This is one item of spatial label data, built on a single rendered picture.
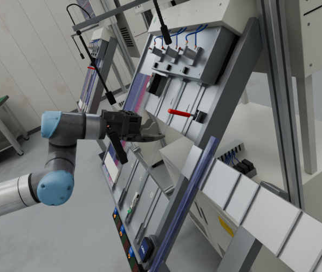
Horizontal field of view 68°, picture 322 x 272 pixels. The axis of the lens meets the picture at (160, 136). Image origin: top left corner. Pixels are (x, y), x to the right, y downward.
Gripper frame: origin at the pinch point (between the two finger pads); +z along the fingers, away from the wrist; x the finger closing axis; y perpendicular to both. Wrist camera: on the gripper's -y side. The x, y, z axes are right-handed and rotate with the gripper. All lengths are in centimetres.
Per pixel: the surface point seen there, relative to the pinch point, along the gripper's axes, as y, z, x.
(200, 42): 29.9, 1.7, -10.3
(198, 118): 11.2, 1.3, -17.9
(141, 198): -21.4, -3.9, -2.6
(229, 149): -7.8, 40.9, 10.9
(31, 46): 16, -71, 461
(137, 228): -29.2, -5.7, -7.7
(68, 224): -123, -15, 119
